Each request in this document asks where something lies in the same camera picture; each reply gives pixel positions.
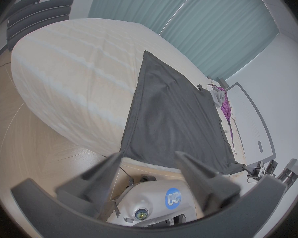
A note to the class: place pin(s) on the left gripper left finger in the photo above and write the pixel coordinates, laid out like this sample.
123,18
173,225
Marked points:
99,190

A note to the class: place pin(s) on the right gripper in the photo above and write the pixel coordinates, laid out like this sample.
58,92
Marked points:
254,170

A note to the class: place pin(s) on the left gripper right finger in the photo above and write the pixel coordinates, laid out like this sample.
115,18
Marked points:
201,187

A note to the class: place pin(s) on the black T-shirt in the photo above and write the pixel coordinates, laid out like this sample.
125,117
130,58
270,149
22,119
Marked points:
176,120

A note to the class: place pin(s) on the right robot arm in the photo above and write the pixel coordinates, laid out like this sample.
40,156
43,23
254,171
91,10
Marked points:
271,167

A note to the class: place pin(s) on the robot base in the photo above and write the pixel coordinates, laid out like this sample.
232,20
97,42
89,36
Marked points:
151,202

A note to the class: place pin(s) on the bed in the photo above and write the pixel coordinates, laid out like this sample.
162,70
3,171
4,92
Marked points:
77,71

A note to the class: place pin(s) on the purple satin garment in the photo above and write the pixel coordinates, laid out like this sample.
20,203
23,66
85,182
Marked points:
226,110

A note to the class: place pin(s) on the grey bedside table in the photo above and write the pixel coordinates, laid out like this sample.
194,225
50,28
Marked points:
219,82

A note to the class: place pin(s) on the blue-green curtain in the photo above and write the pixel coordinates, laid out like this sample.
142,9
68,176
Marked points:
226,28
139,1

